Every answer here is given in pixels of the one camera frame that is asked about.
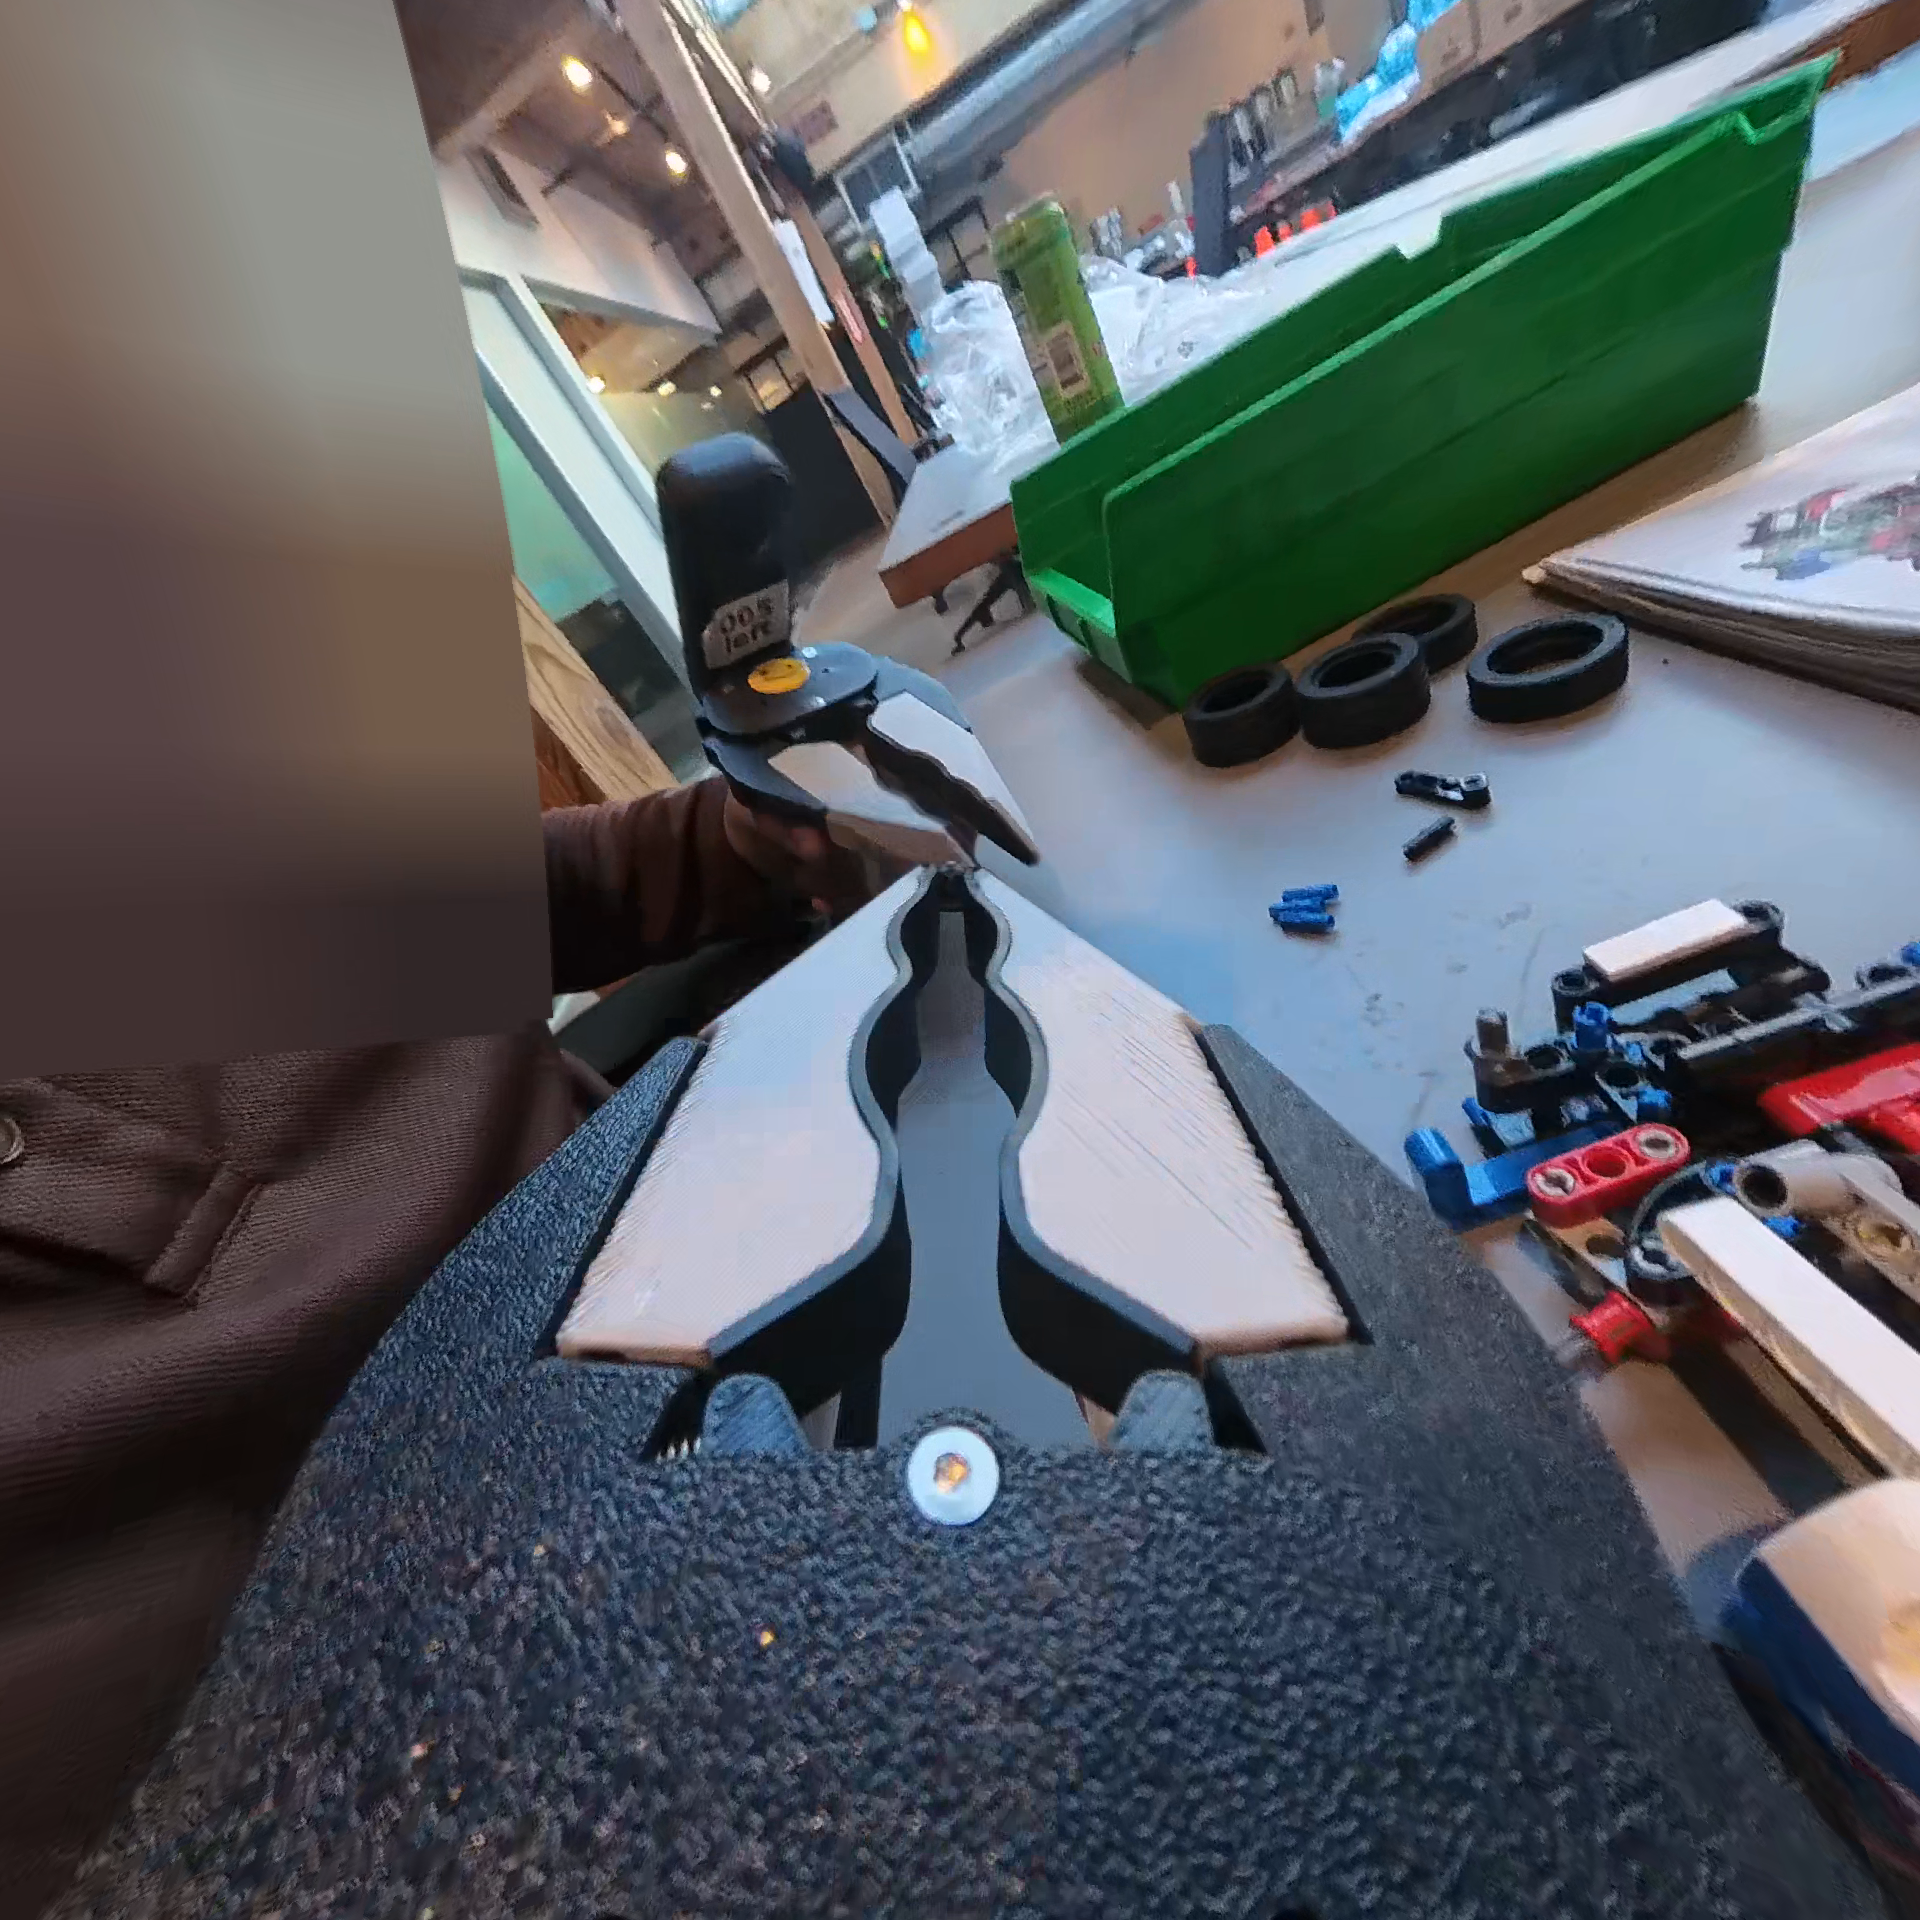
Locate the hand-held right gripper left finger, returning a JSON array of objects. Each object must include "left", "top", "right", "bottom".
[{"left": 555, "top": 866, "right": 942, "bottom": 1416}]

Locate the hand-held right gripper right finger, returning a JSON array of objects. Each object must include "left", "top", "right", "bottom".
[{"left": 967, "top": 866, "right": 1354, "bottom": 1416}]

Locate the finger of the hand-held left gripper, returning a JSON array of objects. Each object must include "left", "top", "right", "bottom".
[
  {"left": 863, "top": 697, "right": 1041, "bottom": 872},
  {"left": 766, "top": 739, "right": 982, "bottom": 873}
]

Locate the brick model race car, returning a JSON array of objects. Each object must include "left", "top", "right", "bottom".
[{"left": 1402, "top": 901, "right": 1920, "bottom": 1876}]

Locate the green plastic bin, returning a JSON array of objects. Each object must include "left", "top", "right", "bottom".
[{"left": 1008, "top": 53, "right": 1840, "bottom": 712}]

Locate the grey desk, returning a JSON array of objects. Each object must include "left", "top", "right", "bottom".
[{"left": 840, "top": 165, "right": 1920, "bottom": 1653}]

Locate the person's left hand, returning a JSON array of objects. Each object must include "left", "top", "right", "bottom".
[{"left": 724, "top": 796, "right": 847, "bottom": 905}]

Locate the wooden cabinet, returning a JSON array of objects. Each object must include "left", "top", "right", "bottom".
[{"left": 511, "top": 576, "right": 683, "bottom": 811}]

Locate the black rubber tyre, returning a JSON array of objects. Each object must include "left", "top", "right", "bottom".
[
  {"left": 1183, "top": 662, "right": 1305, "bottom": 770},
  {"left": 1295, "top": 634, "right": 1434, "bottom": 753},
  {"left": 1358, "top": 595, "right": 1480, "bottom": 677},
  {"left": 1468, "top": 611, "right": 1633, "bottom": 728}
]

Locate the clear plastic bag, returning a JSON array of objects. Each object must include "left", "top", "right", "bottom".
[{"left": 915, "top": 256, "right": 1248, "bottom": 453}]

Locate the green drink can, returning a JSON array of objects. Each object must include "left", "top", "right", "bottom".
[{"left": 991, "top": 194, "right": 1124, "bottom": 443}]

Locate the open instruction booklet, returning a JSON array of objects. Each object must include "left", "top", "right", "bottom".
[{"left": 1522, "top": 381, "right": 1920, "bottom": 713}]

